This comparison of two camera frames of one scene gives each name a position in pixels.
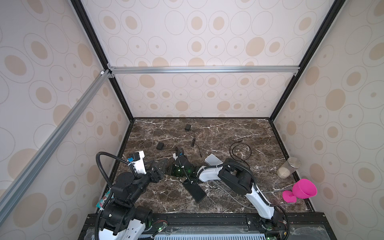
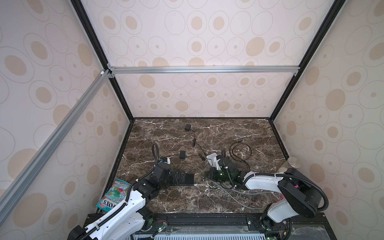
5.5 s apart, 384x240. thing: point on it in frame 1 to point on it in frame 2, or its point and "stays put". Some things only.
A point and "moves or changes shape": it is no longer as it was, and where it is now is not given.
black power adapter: [160, 145] to [182, 154]
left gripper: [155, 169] to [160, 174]
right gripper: [171, 168] to [212, 171]
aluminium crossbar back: [203, 69] stays put
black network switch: [195, 190] moves or changes shape
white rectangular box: [213, 160] stays put
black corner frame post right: [307, 59] stays put
